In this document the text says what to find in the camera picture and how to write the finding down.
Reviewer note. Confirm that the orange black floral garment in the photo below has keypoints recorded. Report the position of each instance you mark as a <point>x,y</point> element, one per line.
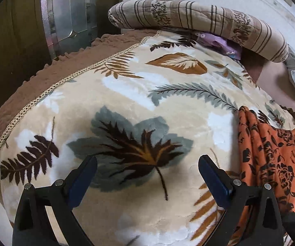
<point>267,155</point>

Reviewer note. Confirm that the wooden door with glass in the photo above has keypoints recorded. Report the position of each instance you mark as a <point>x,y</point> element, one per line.
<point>33,33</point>

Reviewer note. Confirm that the brown bed sheet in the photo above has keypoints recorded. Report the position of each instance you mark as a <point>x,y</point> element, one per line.
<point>273,78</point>

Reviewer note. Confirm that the striped beige bolster pillow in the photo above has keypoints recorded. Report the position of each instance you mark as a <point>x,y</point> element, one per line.
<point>241,28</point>

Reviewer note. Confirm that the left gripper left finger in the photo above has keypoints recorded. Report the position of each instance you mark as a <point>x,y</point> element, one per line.
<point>67,194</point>

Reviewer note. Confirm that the purple cloth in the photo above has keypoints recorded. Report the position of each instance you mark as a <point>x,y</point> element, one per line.
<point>219,44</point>

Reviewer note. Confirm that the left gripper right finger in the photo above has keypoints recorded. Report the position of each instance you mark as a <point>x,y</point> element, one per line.
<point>229,194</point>

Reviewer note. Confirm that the cream leaf pattern blanket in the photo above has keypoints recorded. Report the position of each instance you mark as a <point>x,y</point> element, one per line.
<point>146,104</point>

